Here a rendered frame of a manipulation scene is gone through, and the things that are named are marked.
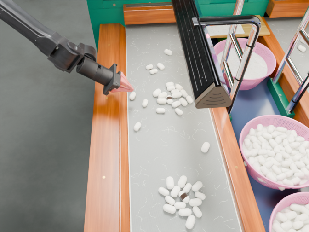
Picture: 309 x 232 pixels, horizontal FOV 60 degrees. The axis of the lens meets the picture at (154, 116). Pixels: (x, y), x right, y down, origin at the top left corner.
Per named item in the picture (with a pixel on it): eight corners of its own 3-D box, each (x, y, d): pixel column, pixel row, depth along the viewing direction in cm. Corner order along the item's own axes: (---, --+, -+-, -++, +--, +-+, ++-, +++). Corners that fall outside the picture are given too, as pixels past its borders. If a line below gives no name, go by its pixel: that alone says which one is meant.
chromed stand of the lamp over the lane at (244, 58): (180, 128, 101) (194, 23, 66) (174, 89, 113) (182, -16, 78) (230, 125, 102) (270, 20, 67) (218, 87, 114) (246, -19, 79)
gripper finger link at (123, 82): (138, 75, 96) (116, 63, 91) (139, 89, 92) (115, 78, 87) (127, 86, 100) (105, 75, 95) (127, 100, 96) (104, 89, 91)
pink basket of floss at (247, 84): (248, 106, 108) (255, 89, 100) (195, 74, 119) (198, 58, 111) (279, 72, 120) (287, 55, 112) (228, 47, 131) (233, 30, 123)
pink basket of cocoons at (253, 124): (267, 214, 81) (279, 202, 74) (218, 146, 96) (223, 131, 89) (330, 178, 89) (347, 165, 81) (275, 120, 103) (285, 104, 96)
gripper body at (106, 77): (119, 64, 92) (100, 54, 88) (118, 85, 86) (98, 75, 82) (109, 76, 96) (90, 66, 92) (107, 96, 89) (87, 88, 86)
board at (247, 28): (197, 39, 120) (198, 37, 119) (192, 20, 129) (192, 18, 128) (269, 35, 122) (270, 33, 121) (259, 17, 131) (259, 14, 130)
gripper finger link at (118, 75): (138, 80, 94) (116, 68, 90) (139, 95, 90) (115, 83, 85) (127, 90, 98) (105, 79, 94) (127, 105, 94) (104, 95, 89)
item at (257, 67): (219, 92, 111) (221, 83, 107) (208, 57, 125) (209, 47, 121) (271, 89, 112) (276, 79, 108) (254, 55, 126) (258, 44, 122)
